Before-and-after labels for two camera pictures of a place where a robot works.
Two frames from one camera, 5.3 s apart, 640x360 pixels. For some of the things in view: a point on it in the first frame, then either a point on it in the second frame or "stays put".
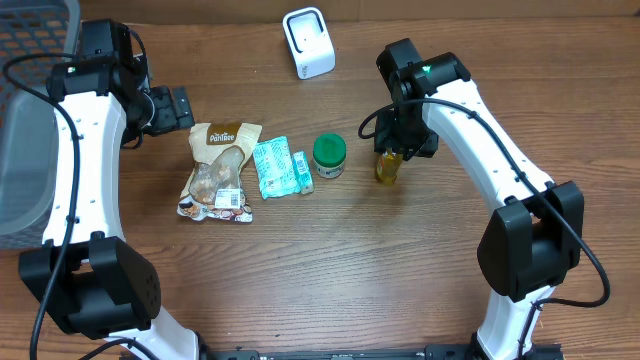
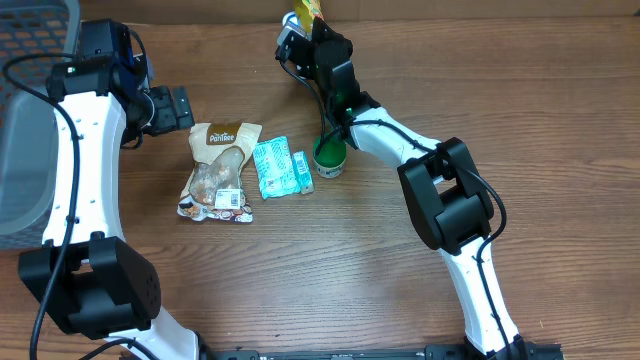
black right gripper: (390, 142) to (324, 35)
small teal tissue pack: (303, 173) stays put
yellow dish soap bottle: (387, 166) to (306, 11)
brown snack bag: (214, 188) stays put
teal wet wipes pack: (275, 167) stays put
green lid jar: (329, 155) stays put
